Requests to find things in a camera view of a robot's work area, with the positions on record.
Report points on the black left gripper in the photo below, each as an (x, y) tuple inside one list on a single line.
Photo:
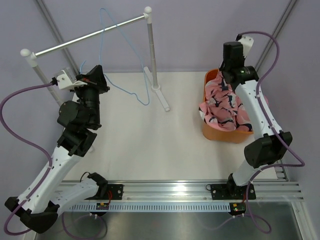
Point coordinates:
[(95, 80)]

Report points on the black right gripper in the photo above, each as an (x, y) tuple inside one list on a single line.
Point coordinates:
[(222, 65)]

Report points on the pink patterned shorts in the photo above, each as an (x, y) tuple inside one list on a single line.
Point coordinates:
[(222, 109)]

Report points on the light blue wire hanger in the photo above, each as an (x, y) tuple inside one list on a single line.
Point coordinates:
[(136, 53)]

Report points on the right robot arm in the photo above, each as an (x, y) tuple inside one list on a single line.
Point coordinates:
[(269, 139)]

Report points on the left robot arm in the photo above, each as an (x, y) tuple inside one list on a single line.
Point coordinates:
[(38, 207)]

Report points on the white and silver clothes rack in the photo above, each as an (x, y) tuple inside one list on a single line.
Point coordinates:
[(149, 73)]

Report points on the orange plastic basket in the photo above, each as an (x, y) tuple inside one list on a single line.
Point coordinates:
[(210, 133)]

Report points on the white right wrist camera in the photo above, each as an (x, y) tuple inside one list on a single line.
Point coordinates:
[(247, 43)]

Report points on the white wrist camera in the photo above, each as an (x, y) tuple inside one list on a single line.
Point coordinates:
[(247, 43), (66, 80)]

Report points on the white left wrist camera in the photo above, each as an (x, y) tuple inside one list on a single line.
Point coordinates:
[(66, 80)]

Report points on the black left mount plate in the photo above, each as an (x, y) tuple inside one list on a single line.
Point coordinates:
[(115, 191)]

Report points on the black mount plate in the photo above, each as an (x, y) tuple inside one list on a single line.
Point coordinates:
[(115, 191), (224, 191)]

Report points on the white slotted cable duct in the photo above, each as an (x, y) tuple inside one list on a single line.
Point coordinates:
[(152, 207)]

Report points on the black right mount plate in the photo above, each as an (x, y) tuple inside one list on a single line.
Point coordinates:
[(224, 191)]

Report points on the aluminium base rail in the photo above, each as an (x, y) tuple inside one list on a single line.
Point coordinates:
[(266, 190)]

